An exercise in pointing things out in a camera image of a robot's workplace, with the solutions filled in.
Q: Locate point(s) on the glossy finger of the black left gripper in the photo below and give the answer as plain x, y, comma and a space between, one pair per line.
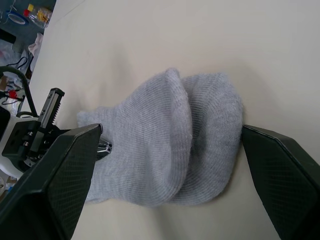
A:
104, 149

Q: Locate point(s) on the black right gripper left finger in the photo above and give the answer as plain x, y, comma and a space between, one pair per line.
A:
45, 190

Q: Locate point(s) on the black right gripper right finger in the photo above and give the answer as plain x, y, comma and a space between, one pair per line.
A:
287, 180

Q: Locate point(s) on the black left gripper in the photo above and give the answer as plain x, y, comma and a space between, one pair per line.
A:
22, 140

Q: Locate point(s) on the grey knitted sock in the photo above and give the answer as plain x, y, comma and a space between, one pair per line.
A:
150, 140
215, 140

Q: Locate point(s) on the white crumpled cloth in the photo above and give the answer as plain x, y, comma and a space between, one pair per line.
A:
36, 44

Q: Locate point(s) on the black rectangular block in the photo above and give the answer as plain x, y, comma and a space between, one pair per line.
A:
7, 36

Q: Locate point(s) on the clear jar with yellow contents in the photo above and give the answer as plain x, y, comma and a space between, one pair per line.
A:
40, 15

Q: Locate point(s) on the blue tape roll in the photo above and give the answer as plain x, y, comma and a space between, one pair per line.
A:
17, 19

